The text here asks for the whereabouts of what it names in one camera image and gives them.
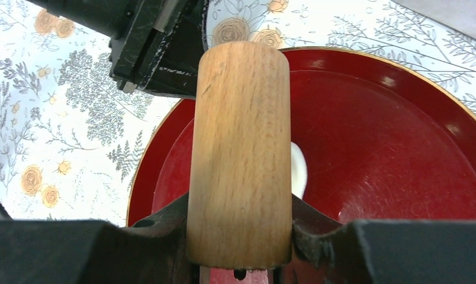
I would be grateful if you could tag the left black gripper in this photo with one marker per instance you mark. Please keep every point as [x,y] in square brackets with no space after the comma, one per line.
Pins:
[155,45]

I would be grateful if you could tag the floral patterned table mat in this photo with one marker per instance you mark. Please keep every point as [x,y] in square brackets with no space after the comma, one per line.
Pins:
[71,142]

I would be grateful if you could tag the wooden double-ended roller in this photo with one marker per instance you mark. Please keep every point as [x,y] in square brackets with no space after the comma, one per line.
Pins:
[240,202]

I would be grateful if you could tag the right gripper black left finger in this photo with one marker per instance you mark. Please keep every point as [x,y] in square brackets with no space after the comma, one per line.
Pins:
[94,251]

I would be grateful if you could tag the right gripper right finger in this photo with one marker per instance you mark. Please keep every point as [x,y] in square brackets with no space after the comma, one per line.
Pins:
[379,251]

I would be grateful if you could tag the white dough ball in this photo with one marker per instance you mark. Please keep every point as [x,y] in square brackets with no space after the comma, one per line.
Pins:
[299,173]

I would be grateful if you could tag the round red tray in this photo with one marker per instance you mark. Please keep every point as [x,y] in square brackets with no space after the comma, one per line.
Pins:
[380,142]

